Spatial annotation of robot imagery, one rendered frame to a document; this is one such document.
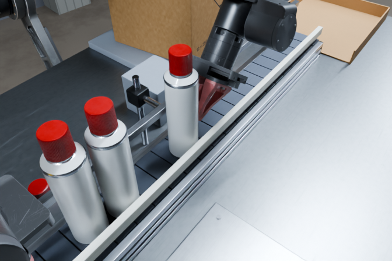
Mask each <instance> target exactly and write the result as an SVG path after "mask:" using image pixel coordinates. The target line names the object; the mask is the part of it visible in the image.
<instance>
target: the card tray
mask: <svg viewBox="0 0 392 261"><path fill-rule="evenodd" d="M293 1H294V0H289V1H288V2H291V3H292V2H293ZM297 1H299V6H298V7H297V14H296V19H297V28H296V32H298V33H302V34H305V35H307V36H309V35H310V34H311V33H312V32H313V31H314V30H315V29H316V28H317V27H318V26H321V27H323V30H322V32H321V35H320V36H319V37H318V38H317V39H319V41H322V42H323V46H322V49H321V54H324V55H326V56H329V57H332V58H335V59H338V60H340V61H343V62H346V63H349V64H351V63H352V62H353V60H354V59H355V58H356V57H357V56H358V54H359V53H360V52H361V50H362V49H363V48H364V46H365V45H366V44H367V43H368V41H369V40H370V39H371V38H372V36H373V35H374V34H375V32H376V31H377V30H378V29H379V27H380V26H381V25H382V24H383V22H384V21H385V20H386V17H387V15H388V13H389V10H390V7H388V6H384V5H379V4H377V3H373V2H369V1H364V0H297Z"/></svg>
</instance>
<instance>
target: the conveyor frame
mask: <svg viewBox="0 0 392 261"><path fill-rule="evenodd" d="M322 46H323V42H322V41H318V42H317V43H316V44H315V46H314V47H313V48H312V49H311V50H310V51H309V52H308V53H307V54H306V55H305V56H304V57H303V58H302V59H301V60H300V61H299V62H298V63H297V64H296V65H295V66H294V67H293V68H292V69H291V70H290V71H289V72H288V73H287V74H286V75H285V76H284V77H283V78H282V79H281V80H280V81H279V82H278V83H277V84H276V85H275V86H274V87H273V88H272V89H271V90H270V91H269V92H268V93H267V94H266V95H265V96H264V97H263V98H262V99H261V100H260V101H259V102H258V103H257V104H256V105H255V106H254V107H253V108H252V109H251V110H250V111H249V112H248V113H247V115H246V116H245V117H244V118H243V119H242V120H241V121H240V122H239V123H238V124H237V125H236V126H235V127H234V128H233V129H232V130H231V131H230V132H229V133H228V134H227V135H226V136H225V137H224V138H223V139H222V140H221V141H220V142H219V143H218V144H217V145H216V146H215V147H214V148H213V149H212V150H211V151H210V152H209V153H208V154H207V155H206V156H205V157H204V158H203V159H202V160H201V161H200V162H199V163H198V164H197V165H196V166H195V167H194V168H193V169H192V170H191V171H190V172H189V173H188V174H187V175H186V176H185V177H184V178H183V179H182V180H181V181H180V182H179V183H178V185H177V186H176V187H175V188H174V189H173V190H172V191H171V192H170V193H169V194H168V195H167V196H166V197H165V198H164V199H163V200H162V201H161V202H160V203H159V204H158V205H157V206H156V207H155V208H154V209H153V210H152V211H151V212H150V213H149V214H148V215H147V216H146V217H145V218H144V219H143V220H142V221H141V222H140V223H139V224H138V225H137V226H136V227H135V228H134V229H133V230H132V231H131V232H130V233H129V234H128V235H127V236H126V237H125V238H124V239H123V240H122V241H121V242H120V243H119V244H118V245H117V246H116V247H115V248H114V249H113V250H112V251H111V252H110V254H109V255H108V256H107V257H106V258H105V259H104V260H103V261H133V260H134V259H135V257H136V256H137V255H138V254H139V253H140V252H141V251H142V250H143V248H144V247H146V246H147V244H148V243H149V242H150V241H151V240H152V239H153V238H154V237H155V236H156V234H157V233H158V232H159V231H160V230H161V229H162V228H163V227H164V226H165V225H166V224H167V223H168V222H169V220H170V219H171V218H172V217H173V216H174V215H175V214H176V213H177V212H178V211H179V210H180V209H181V208H182V206H183V205H184V204H185V203H186V202H187V201H188V200H189V198H190V197H191V196H192V195H193V194H194V193H195V192H196V191H197V190H198V189H199V188H200V187H201V186H202V184H203V183H204V182H205V181H206V180H207V179H208V178H209V177H210V176H211V175H212V174H213V173H214V172H215V171H216V169H217V168H218V167H219V166H220V165H221V164H222V163H223V162H224V161H225V160H226V159H227V158H228V157H229V155H230V154H231V153H232V152H233V151H234V150H235V149H236V147H237V146H238V145H239V144H240V143H241V142H242V141H243V140H244V139H245V138H246V137H247V136H248V135H249V133H250V132H251V131H252V130H253V129H254V128H255V127H256V126H257V125H258V124H259V123H260V122H261V121H262V120H263V118H264V117H265V116H266V115H267V114H268V113H269V112H270V111H271V110H272V109H273V108H274V107H275V106H276V104H277V103H278V102H279V101H280V100H281V99H282V98H283V96H284V95H285V94H286V93H287V92H288V91H289V90H290V89H291V88H292V87H293V86H294V85H295V84H296V82H297V81H298V80H299V79H300V78H301V77H302V76H303V75H304V74H305V73H306V72H307V71H308V70H309V69H310V67H311V66H312V65H313V64H314V63H315V62H316V61H317V60H318V58H319V57H320V53H321V49H322ZM266 49H267V47H262V49H260V50H259V51H258V52H257V53H255V54H254V55H253V56H252V57H251V58H250V59H249V60H247V61H246V62H245V63H244V64H243V65H242V66H240V67H239V68H238V69H237V70H235V72H237V73H240V72H241V71H242V70H243V69H244V68H246V67H247V66H248V65H249V64H250V63H252V62H253V61H254V60H255V59H256V58H257V57H258V56H260V55H261V54H262V53H263V52H264V51H265V50H266ZM167 135H168V130H167V129H166V130H165V131H164V132H163V133H161V134H160V135H159V136H158V137H157V138H156V139H154V140H153V141H152V142H151V143H149V144H148V145H147V146H146V147H145V148H144V149H142V150H141V151H140V152H139V153H138V154H137V155H136V156H134V157H133V158H132V160H133V163H134V165H135V163H136V162H137V161H138V160H140V159H141V158H142V157H143V156H144V155H145V154H146V153H147V152H149V151H150V152H151V149H152V148H154V147H155V146H156V145H157V144H158V143H159V142H160V141H161V140H163V139H165V137H166V136H167ZM66 223H67V222H66V220H65V218H64V217H63V218H62V219H60V220H59V221H58V222H56V223H55V224H54V225H53V227H51V228H50V229H48V230H47V231H46V232H45V233H44V234H43V235H41V236H40V237H39V238H38V239H36V240H35V241H34V242H33V243H32V244H31V245H29V246H28V247H27V248H26V249H27V250H28V251H29V252H30V254H31V253H32V252H33V251H35V253H37V254H39V253H38V252H37V251H36V249H37V248H38V247H39V246H40V245H41V244H43V243H44V242H45V241H46V240H48V239H49V237H50V236H52V235H53V234H54V233H55V232H57V231H59V229H60V228H61V227H62V226H63V225H64V224H66ZM59 232H60V231H59ZM60 233H61V232H60Z"/></svg>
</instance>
